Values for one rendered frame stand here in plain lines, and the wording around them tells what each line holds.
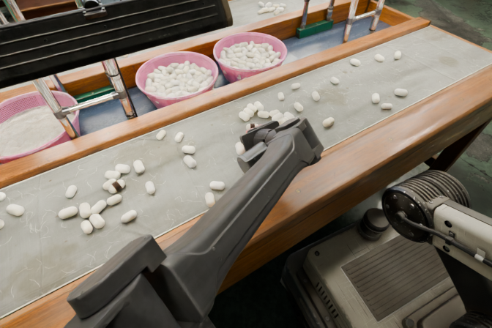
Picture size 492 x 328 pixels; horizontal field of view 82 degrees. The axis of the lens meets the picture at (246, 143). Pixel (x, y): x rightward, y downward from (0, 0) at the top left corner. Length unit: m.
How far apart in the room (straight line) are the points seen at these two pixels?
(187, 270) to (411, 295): 0.76
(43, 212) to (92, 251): 0.16
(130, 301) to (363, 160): 0.61
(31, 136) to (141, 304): 0.78
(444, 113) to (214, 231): 0.81
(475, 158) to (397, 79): 1.16
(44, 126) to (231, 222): 0.77
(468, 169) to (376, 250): 1.20
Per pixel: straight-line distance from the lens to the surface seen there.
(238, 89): 0.88
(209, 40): 1.15
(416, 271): 0.98
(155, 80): 1.01
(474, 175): 2.05
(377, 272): 0.93
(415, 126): 0.89
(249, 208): 0.32
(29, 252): 0.73
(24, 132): 1.00
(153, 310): 0.25
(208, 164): 0.71
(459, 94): 1.08
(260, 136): 0.62
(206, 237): 0.28
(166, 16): 0.55
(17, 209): 0.78
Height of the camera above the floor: 1.29
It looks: 48 degrees down
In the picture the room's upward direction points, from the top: straight up
